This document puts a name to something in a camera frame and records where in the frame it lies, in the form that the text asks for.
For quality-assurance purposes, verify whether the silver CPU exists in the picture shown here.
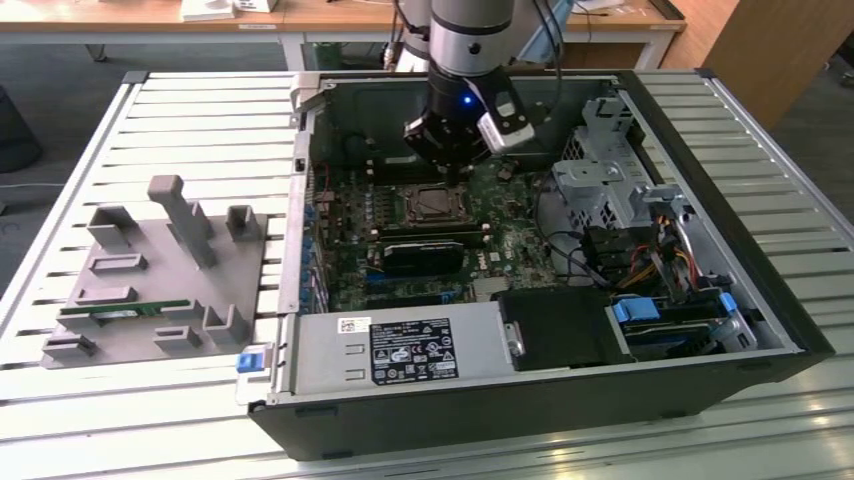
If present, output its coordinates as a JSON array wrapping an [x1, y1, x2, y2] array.
[[411, 189, 462, 217]]

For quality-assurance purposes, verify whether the metal socket cover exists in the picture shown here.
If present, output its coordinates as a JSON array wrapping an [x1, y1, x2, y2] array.
[[398, 183, 476, 224]]

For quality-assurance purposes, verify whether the CPU socket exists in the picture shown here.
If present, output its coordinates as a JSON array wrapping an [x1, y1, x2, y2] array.
[[394, 182, 479, 226]]

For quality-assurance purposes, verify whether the metal disk bay cage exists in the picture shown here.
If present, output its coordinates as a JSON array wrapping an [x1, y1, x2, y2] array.
[[550, 97, 697, 236]]

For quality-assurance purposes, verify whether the black graphics card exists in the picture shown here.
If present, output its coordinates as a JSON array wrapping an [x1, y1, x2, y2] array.
[[380, 241, 467, 278]]

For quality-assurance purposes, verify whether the green motherboard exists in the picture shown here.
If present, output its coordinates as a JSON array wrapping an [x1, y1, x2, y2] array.
[[303, 152, 562, 314]]

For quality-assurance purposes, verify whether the wooden desk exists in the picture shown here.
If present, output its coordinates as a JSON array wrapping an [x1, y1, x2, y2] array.
[[283, 0, 689, 71], [0, 0, 306, 64]]

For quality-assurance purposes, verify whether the silver chipset heatsink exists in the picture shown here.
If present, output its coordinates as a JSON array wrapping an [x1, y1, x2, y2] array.
[[474, 278, 510, 302]]

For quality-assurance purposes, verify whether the black drive bay cover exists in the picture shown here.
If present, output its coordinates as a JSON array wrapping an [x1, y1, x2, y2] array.
[[494, 287, 634, 372]]

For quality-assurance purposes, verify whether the white box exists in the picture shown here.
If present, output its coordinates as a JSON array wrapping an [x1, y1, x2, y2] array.
[[180, 0, 239, 23]]

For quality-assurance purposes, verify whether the hard disk in blue carrier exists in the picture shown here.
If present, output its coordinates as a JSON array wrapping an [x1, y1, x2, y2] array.
[[604, 292, 762, 362]]

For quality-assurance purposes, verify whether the silver power supply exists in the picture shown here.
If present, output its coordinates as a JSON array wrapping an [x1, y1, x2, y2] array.
[[270, 307, 516, 401]]

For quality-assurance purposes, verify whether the wooden cabinet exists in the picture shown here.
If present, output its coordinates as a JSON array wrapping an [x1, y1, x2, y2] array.
[[657, 0, 854, 132]]

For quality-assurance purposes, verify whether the grey parts rack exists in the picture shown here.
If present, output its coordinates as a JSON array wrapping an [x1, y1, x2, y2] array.
[[39, 174, 272, 371]]

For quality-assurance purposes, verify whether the green RAM stick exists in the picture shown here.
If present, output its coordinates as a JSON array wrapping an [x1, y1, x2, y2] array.
[[57, 298, 192, 317]]

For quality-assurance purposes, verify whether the black PC case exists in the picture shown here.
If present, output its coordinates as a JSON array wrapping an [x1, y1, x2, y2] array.
[[246, 68, 839, 462]]

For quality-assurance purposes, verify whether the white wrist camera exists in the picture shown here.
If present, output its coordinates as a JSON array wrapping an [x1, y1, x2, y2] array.
[[476, 88, 538, 152]]

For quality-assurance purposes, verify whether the coloured wire bundle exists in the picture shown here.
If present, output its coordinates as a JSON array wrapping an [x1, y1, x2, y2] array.
[[616, 212, 713, 304]]

